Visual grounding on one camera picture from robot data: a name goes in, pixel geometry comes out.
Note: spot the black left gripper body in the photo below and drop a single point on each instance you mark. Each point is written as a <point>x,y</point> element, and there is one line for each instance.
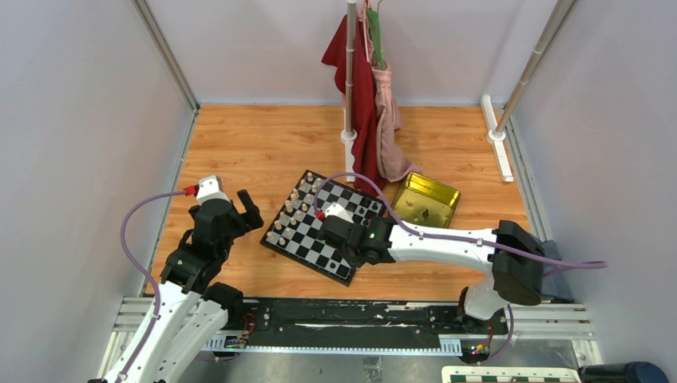
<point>223,249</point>

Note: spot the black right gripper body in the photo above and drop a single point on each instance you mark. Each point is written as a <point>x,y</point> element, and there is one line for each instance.
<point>351,258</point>

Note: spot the black rook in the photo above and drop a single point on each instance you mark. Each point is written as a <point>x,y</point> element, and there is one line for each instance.
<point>365,202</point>

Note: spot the yellow square tin box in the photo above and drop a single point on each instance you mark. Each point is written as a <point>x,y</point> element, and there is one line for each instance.
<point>418,193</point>

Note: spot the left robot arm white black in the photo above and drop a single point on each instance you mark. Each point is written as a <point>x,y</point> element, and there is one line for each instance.
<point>189,307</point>

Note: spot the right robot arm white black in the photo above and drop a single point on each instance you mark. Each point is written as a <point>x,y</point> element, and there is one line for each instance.
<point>508,256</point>

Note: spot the white chess pieces row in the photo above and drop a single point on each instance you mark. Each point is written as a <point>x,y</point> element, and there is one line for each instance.
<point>296,222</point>

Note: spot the black white chessboard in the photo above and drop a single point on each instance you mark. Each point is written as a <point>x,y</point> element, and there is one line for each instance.
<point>318,255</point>

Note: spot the red hanging shirt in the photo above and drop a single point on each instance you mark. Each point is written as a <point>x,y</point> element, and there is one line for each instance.
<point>363,114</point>

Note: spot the pink hanging garment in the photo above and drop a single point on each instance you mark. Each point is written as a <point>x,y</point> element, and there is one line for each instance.
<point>391,160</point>

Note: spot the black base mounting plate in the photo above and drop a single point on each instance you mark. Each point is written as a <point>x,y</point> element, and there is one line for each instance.
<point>356,324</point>

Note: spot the white clothes rack pole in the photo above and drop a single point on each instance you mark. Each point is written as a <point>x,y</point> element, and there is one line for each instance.
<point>349,135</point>

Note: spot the white rack foot bar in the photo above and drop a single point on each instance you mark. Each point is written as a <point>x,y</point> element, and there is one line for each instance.
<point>496,139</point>

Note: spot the grey crumpled cloth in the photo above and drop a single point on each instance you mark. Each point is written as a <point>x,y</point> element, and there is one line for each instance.
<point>554,287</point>

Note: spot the green clothes hanger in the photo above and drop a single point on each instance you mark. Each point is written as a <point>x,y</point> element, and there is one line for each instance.
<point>374,29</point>

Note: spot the dark blue object corner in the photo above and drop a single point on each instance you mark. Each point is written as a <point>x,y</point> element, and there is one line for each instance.
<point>631,372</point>

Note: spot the silver diagonal rack pole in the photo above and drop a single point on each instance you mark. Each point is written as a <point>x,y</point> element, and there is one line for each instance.
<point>554,24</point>

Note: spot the aluminium frame rail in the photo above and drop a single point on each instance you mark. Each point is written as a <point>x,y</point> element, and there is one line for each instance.
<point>551,333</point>

